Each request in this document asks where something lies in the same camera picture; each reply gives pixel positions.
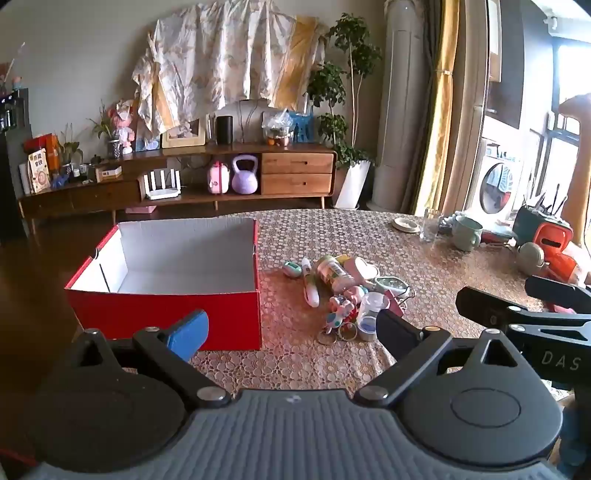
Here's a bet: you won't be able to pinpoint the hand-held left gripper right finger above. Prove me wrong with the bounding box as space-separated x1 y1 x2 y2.
353 308 525 409

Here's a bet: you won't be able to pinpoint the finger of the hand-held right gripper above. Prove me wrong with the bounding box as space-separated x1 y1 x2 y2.
524 275 591 308
455 286 591 330

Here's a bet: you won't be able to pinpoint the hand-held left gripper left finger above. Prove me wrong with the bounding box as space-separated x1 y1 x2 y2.
69 310 232 409

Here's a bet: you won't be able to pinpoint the pink blue cartoon figurine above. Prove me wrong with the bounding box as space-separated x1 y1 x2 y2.
328 286 366 325

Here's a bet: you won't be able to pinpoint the red cardboard box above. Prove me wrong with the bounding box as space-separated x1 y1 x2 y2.
64 218 263 352

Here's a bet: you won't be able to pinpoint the pink binder clip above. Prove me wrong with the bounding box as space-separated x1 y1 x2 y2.
385 290 408 318

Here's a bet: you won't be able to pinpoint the clear plastic cup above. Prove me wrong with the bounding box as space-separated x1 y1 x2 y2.
358 292 391 325

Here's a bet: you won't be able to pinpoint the orange plastic container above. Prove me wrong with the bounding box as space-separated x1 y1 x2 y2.
531 224 583 285

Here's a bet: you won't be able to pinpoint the grey round container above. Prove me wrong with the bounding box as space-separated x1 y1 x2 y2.
516 242 549 278

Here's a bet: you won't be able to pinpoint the pink heart-shaped box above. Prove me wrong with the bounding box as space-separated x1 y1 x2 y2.
344 257 379 281

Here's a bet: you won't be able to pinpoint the teal utensil holder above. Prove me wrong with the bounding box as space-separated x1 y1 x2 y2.
512 184 574 246

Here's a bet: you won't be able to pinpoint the green mug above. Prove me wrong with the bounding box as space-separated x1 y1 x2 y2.
450 216 484 253

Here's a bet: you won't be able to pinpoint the green label pill bottle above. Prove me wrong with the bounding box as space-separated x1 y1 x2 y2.
315 255 358 295

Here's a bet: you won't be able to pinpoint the white green thermometer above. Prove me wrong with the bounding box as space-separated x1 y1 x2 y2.
301 257 321 308

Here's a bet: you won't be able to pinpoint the clear drinking glass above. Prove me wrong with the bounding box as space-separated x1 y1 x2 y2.
419 208 444 243

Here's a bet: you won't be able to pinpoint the white washing machine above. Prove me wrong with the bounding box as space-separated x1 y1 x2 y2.
465 137 523 223

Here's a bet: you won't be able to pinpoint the patterned floral tablecloth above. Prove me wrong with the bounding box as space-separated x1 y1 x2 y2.
187 209 591 416

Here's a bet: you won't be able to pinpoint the white router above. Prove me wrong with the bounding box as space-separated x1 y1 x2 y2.
141 168 181 200

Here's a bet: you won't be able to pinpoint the potted tree white planter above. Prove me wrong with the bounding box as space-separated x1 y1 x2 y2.
306 13 384 210

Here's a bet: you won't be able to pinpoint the pink toy case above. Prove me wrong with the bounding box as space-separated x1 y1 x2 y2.
208 160 230 194

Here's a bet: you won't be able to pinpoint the purple kettlebell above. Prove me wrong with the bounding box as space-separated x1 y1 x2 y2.
231 154 260 195

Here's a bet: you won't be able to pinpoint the wooden sideboard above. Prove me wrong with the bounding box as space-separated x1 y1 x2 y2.
17 142 339 232

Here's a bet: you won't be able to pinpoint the yellow curtain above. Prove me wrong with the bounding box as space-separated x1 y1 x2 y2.
412 0 463 216

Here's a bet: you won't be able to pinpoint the black speaker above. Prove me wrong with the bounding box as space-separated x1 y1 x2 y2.
216 115 235 145

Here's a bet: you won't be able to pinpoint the pink doll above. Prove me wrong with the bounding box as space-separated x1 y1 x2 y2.
108 98 137 156

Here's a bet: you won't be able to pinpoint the small potted plant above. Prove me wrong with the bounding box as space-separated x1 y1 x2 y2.
88 104 122 159

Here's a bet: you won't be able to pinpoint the illustrated book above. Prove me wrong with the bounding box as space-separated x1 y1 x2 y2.
28 148 51 194

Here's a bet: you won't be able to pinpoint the white round decor panel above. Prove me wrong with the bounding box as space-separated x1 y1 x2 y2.
215 98 273 142

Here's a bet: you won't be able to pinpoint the blue printed bag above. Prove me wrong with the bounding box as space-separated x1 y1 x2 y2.
291 111 315 143

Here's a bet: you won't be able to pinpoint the orange box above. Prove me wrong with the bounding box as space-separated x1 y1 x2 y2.
44 134 61 172

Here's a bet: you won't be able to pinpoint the clear plastic bag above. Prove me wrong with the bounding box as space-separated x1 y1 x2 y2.
262 108 296 148

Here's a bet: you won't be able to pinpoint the black cabinet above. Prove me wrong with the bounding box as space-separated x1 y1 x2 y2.
0 88 31 244

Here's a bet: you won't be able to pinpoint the metal key ring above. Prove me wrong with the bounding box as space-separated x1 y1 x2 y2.
317 322 359 345

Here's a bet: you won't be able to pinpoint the brown curved post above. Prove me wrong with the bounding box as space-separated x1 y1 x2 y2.
556 92 591 210

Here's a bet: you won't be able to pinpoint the wooden picture frame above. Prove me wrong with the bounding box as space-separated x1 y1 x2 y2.
161 117 208 149

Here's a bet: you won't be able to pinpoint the floral wall cloth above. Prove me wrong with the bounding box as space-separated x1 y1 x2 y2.
131 2 326 136

